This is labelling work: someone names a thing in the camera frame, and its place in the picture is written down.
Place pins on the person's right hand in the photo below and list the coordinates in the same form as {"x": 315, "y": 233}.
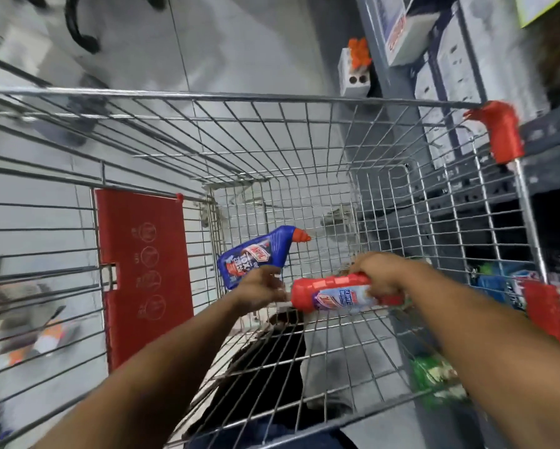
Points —
{"x": 387, "y": 273}

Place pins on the person's left hand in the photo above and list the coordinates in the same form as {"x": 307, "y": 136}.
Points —
{"x": 261, "y": 292}

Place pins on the blue toilet cleaner bottle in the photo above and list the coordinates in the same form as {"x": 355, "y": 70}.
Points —
{"x": 252, "y": 257}

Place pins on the red toilet cleaner bottle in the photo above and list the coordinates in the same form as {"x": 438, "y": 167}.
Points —
{"x": 327, "y": 294}

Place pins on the grey metal shelf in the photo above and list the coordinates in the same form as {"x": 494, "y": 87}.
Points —
{"x": 556, "y": 130}

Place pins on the person's left forearm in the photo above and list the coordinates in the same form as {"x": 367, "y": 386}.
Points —
{"x": 158, "y": 374}

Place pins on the person's right forearm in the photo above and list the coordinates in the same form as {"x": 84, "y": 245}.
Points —
{"x": 495, "y": 355}

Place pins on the person's black trousers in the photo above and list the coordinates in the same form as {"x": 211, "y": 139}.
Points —
{"x": 266, "y": 383}

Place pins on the red plastic cart seat flap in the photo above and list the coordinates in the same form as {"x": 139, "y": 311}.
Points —
{"x": 142, "y": 275}

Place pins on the green packet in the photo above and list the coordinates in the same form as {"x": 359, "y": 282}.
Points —
{"x": 432, "y": 376}

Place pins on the white block with orange cap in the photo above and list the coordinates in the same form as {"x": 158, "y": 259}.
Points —
{"x": 355, "y": 74}

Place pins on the row of white blue boxes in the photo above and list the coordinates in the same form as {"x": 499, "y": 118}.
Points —
{"x": 453, "y": 56}

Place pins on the black office chair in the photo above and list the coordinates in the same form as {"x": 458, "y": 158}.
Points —
{"x": 81, "y": 37}

